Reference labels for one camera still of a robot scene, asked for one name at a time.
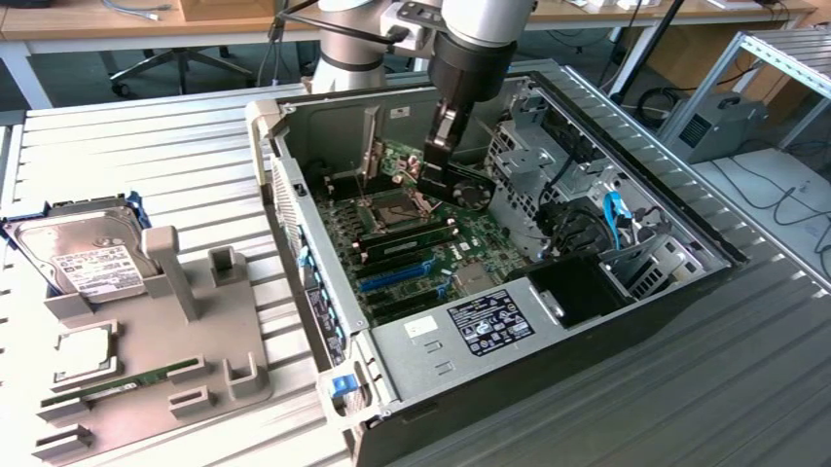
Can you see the green gpu with black fan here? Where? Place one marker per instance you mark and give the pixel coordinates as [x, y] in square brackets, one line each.
[472, 192]

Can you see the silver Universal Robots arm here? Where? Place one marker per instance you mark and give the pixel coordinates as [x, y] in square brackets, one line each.
[350, 44]

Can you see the grey metal drive cage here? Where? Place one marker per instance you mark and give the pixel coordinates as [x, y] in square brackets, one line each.
[519, 160]

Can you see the CPU socket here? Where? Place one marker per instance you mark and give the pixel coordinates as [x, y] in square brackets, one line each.
[392, 212]

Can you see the green motherboard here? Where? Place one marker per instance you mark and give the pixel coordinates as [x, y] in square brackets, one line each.
[453, 228]

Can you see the black installed RAM stick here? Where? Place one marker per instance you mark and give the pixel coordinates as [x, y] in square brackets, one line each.
[405, 248]
[402, 237]

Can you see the blue expansion slot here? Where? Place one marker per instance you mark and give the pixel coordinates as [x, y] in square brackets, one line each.
[396, 275]

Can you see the black stand pole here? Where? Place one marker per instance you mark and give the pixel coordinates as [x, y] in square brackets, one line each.
[649, 44]

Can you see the grey power supply with label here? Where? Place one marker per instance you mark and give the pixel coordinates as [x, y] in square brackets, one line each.
[441, 350]

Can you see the grey control box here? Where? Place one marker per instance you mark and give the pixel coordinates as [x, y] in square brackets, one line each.
[720, 126]

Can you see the grey disk bay tray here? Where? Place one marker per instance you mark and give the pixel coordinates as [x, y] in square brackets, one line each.
[649, 267]

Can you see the brown cardboard box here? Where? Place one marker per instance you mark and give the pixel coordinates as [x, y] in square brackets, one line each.
[224, 10]

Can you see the black office chair base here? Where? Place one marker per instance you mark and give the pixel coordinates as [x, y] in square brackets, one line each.
[178, 65]

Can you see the blue case latch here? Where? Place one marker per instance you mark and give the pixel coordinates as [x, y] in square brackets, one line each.
[341, 386]

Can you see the open black PC case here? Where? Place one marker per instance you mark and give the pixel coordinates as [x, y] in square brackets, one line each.
[453, 428]

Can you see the grey parts rack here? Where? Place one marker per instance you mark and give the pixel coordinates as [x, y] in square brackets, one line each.
[161, 350]

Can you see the hard disk in blue carrier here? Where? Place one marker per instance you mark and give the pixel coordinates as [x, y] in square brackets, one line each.
[84, 253]

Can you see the wooden desk with white legs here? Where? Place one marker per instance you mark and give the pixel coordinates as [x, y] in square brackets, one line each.
[97, 24]

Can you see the green RAM stick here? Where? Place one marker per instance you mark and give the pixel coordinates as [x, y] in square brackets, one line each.
[122, 384]

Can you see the silver CPU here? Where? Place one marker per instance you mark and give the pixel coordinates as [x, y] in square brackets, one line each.
[82, 352]

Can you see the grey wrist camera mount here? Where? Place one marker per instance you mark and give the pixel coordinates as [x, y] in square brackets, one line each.
[408, 24]

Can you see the aluminium profile frame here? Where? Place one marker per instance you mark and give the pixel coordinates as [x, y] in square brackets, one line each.
[772, 53]

